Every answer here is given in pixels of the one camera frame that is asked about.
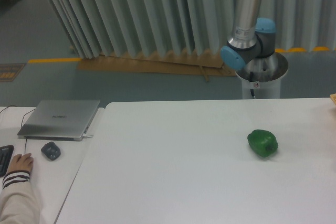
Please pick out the pale green folding curtain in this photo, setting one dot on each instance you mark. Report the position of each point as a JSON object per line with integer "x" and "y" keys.
{"x": 107, "y": 27}

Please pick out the black keyboard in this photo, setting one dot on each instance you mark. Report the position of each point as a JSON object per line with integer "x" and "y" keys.
{"x": 6, "y": 154}

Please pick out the brown cardboard sheet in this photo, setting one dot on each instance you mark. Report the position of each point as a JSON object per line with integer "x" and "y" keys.
{"x": 205, "y": 65}

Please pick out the green bell pepper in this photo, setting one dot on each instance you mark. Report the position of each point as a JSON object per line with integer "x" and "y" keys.
{"x": 262, "y": 142}

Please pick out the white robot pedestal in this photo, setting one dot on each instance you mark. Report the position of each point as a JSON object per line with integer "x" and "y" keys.
{"x": 260, "y": 90}

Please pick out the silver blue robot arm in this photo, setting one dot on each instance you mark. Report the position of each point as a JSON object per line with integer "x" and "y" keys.
{"x": 260, "y": 27}

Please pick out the wooden board corner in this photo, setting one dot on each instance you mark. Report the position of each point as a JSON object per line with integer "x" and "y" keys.
{"x": 333, "y": 98}

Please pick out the white usb plug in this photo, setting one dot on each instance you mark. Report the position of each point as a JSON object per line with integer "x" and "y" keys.
{"x": 87, "y": 136}

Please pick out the cream sleeve forearm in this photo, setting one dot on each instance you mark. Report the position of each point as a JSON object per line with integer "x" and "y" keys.
{"x": 18, "y": 201}

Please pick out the silver closed laptop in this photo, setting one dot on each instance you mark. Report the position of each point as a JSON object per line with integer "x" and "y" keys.
{"x": 65, "y": 120}

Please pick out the person's hand on mouse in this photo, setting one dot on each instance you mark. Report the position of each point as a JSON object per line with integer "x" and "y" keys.
{"x": 21, "y": 163}

